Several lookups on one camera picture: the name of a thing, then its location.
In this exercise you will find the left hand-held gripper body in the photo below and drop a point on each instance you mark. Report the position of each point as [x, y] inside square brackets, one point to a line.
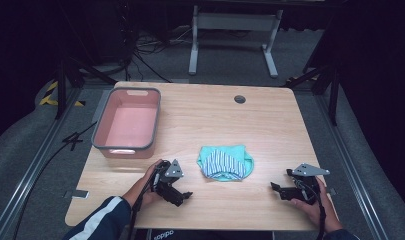
[172, 170]

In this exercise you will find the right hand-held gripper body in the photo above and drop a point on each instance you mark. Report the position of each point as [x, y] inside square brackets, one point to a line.
[306, 180]

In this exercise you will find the person's left hand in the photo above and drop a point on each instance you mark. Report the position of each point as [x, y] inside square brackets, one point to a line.
[144, 191]

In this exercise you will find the person's right hand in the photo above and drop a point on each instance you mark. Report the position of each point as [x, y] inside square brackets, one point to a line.
[318, 210]

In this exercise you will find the teal striped cloth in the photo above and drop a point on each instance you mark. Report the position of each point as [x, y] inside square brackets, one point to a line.
[225, 163]

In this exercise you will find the pink basket with grey rim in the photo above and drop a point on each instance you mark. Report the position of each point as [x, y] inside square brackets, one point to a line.
[130, 126]

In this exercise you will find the black tripod stand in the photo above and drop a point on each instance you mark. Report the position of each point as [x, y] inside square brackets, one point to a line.
[331, 86]
[61, 86]

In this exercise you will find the grey metal table bracket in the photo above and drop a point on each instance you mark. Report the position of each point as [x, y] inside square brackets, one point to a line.
[331, 191]
[77, 194]

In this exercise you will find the metal floor rail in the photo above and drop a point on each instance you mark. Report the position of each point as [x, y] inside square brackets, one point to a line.
[350, 160]
[30, 166]

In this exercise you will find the white metal table frame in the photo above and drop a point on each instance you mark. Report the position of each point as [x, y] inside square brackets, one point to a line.
[235, 21]

